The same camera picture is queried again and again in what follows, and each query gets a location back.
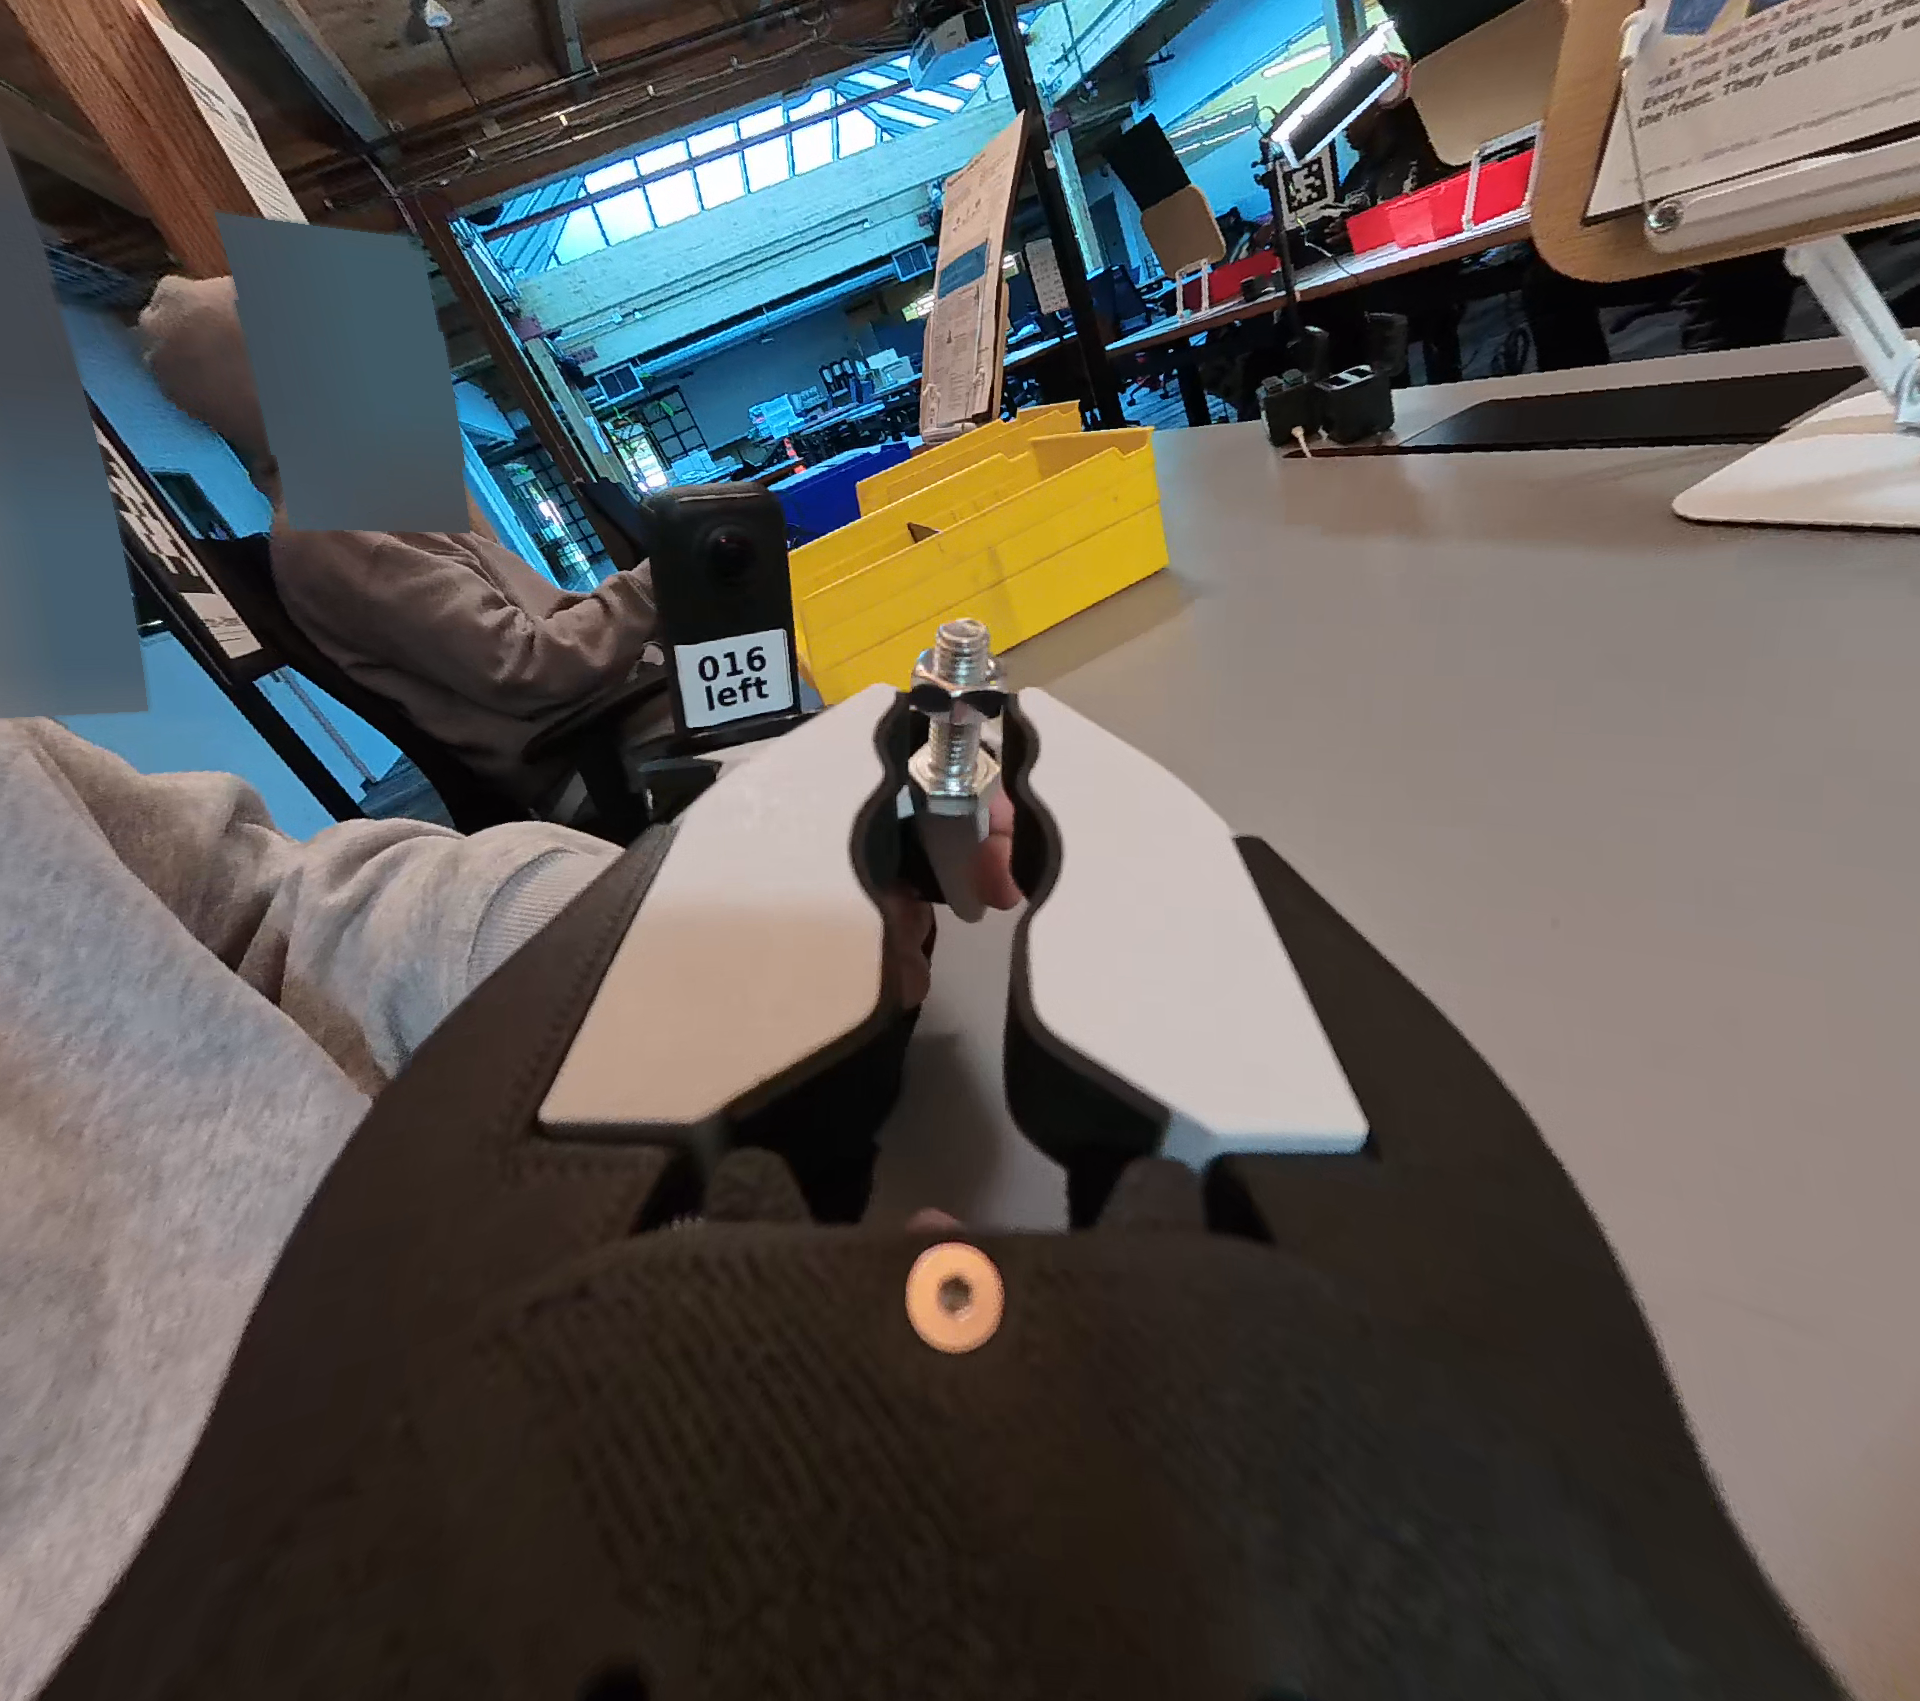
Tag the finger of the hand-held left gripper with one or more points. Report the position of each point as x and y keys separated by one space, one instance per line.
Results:
x=942 y=861

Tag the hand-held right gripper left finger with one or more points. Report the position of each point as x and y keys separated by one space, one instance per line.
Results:
x=735 y=950

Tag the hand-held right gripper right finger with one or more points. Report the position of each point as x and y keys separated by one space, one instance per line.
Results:
x=1184 y=950

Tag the silver hex bolt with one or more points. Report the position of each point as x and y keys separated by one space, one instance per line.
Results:
x=960 y=788

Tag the silver hex nut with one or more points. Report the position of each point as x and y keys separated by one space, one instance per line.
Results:
x=960 y=699

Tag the yellow divided plastic bin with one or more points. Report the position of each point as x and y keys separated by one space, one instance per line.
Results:
x=1021 y=561

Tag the grey desk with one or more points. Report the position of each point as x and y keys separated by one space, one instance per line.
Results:
x=1500 y=756

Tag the long wooden office desk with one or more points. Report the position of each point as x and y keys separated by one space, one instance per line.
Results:
x=1350 y=285

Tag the person's left hand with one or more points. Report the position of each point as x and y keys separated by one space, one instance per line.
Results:
x=999 y=872

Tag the blue plastic bin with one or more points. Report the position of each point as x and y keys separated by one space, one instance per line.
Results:
x=824 y=500

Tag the black office chair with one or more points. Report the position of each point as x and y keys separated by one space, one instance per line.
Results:
x=601 y=740

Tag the cardboard instruction board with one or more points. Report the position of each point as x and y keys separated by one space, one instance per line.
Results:
x=969 y=307

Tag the black steel pillar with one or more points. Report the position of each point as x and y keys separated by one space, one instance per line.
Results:
x=1035 y=126

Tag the marker poster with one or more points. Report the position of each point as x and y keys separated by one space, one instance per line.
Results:
x=181 y=547

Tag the black charger block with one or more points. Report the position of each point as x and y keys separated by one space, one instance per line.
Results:
x=1292 y=411
x=1362 y=388

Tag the ceiling projector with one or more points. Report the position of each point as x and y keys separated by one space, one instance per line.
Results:
x=952 y=49

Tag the rounded wooden board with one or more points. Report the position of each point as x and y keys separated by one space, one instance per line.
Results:
x=1182 y=229
x=1485 y=80

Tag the red plastic bin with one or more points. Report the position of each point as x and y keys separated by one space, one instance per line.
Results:
x=1245 y=285
x=1424 y=217

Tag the white board stand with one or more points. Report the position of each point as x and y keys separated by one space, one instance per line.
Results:
x=1784 y=486

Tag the light bar lamp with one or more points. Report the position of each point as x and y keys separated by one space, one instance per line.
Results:
x=1334 y=96

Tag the wooden instruction board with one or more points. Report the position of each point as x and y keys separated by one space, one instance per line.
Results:
x=1590 y=80

